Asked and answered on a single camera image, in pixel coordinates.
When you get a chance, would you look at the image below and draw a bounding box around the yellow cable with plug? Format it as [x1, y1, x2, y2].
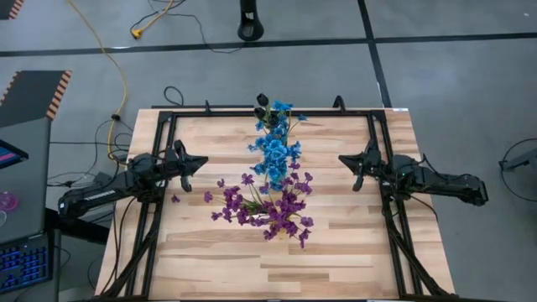
[130, 0, 175, 40]

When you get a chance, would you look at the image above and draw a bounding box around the thin black floor cable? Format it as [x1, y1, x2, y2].
[129, 0, 244, 55]

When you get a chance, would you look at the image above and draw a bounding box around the purple artificial flower bunch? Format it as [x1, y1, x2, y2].
[241, 172, 295, 242]
[268, 161, 315, 249]
[204, 178, 257, 227]

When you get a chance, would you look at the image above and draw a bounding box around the large black orange-striped mat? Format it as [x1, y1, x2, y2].
[0, 70, 73, 129]

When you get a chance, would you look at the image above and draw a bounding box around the small black orange-striped mat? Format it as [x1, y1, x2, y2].
[0, 0, 25, 21]

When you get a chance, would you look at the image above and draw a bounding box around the black aluminium table frame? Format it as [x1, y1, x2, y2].
[100, 107, 452, 302]

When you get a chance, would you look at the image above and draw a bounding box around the black flat strip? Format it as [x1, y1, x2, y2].
[150, 104, 255, 110]

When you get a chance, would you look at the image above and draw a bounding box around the black cable loop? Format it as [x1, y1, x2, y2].
[163, 86, 185, 108]

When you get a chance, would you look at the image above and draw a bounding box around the black wire ring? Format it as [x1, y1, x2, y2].
[495, 138, 537, 212]

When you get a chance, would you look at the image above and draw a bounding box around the black stand base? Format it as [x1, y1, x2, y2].
[237, 0, 265, 42]

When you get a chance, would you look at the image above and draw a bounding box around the black floor beam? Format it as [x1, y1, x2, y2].
[44, 207, 111, 246]

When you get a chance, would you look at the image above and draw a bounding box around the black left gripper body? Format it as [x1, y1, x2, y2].
[161, 139, 194, 194]

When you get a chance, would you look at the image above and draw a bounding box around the blue artificial flower bunch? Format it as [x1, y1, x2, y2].
[253, 99, 310, 143]
[251, 133, 303, 169]
[251, 154, 301, 193]

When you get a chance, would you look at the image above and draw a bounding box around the long yellow extension cable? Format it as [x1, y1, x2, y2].
[66, 0, 127, 167]

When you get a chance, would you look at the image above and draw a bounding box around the grey laptop backlit keyboard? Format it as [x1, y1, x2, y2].
[0, 117, 63, 297]

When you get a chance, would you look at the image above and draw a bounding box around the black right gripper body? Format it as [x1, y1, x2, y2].
[352, 139, 389, 193]

